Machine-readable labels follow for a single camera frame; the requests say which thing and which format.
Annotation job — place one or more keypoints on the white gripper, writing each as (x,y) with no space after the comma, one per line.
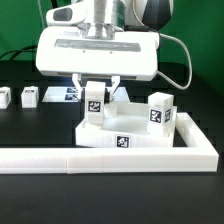
(88,38)

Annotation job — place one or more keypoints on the white square tabletop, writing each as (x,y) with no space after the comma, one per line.
(127,129)

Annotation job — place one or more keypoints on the white sheet with AprilTags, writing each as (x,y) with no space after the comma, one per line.
(70,94)

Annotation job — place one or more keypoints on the white L-shaped obstacle fence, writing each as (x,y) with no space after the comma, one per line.
(198,155)

